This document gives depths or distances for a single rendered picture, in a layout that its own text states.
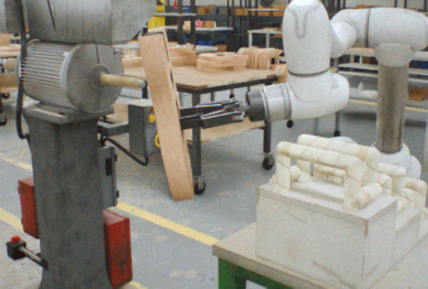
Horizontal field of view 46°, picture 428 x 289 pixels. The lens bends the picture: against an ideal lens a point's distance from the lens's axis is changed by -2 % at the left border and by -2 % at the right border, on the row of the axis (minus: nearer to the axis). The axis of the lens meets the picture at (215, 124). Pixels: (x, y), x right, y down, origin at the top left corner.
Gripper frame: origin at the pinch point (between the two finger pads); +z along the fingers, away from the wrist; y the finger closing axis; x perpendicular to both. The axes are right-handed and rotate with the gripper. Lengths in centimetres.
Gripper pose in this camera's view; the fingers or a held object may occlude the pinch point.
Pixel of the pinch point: (181, 118)
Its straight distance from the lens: 125.4
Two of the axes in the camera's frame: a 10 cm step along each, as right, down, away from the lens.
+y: -0.8, -3.0, 9.5
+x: -1.5, -9.4, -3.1
